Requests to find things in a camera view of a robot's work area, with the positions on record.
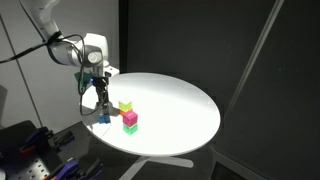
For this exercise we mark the black perforated board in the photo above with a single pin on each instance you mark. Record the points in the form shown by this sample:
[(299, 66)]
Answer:
[(15, 166)]

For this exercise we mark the purple clamp upper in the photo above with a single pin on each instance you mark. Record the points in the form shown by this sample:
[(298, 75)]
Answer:
[(43, 139)]

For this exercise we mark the teal camera mount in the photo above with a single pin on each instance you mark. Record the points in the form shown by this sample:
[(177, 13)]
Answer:
[(83, 78)]

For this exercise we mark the blue block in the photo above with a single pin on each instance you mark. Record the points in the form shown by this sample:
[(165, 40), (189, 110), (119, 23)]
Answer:
[(104, 119)]

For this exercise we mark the green block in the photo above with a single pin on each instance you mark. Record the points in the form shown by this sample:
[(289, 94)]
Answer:
[(130, 129)]

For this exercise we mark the purple clamp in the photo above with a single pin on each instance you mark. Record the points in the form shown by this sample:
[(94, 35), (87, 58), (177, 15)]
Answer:
[(71, 170), (43, 139)]

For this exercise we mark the round white table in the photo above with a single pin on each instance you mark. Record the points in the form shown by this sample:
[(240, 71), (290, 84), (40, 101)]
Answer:
[(174, 118)]

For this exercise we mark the yellow-green block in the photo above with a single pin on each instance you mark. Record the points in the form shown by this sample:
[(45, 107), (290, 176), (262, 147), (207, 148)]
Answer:
[(125, 105)]

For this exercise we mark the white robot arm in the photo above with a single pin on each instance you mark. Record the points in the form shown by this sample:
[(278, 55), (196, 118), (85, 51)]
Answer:
[(90, 51)]

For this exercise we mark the pink block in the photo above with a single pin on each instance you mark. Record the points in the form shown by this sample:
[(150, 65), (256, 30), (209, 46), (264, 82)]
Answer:
[(130, 118)]

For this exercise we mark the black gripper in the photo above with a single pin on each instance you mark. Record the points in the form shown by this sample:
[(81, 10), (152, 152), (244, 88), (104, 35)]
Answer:
[(101, 83)]

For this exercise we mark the orange block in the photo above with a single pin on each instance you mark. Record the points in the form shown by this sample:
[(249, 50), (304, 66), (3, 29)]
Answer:
[(121, 112)]

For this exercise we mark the purple clamp lower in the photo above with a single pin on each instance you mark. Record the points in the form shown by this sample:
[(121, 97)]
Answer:
[(71, 170)]

